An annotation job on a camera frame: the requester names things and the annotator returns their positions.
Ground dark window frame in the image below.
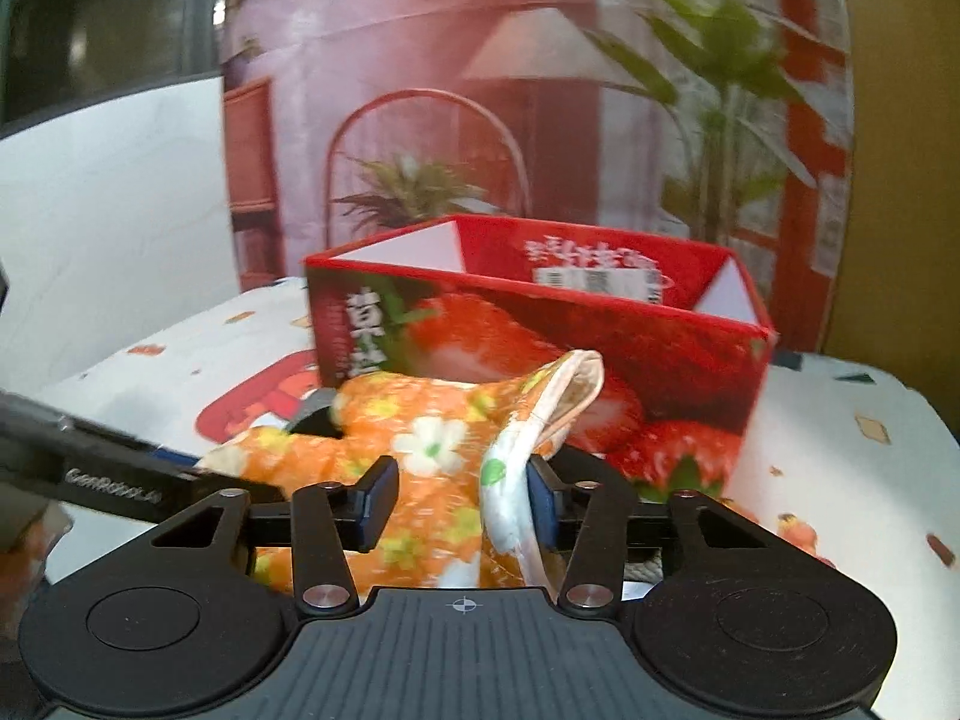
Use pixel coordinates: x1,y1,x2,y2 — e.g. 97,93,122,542
2,0,226,137

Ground orange floral cloth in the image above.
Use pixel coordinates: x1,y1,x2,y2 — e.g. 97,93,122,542
199,349,604,596

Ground wooden wall panel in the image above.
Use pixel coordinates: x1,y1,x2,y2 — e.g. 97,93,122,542
825,0,958,427

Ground red strawberry cardboard box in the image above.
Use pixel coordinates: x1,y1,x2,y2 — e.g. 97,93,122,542
304,215,776,500

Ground printed room backdrop cloth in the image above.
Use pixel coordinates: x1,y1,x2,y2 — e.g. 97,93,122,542
215,0,853,351

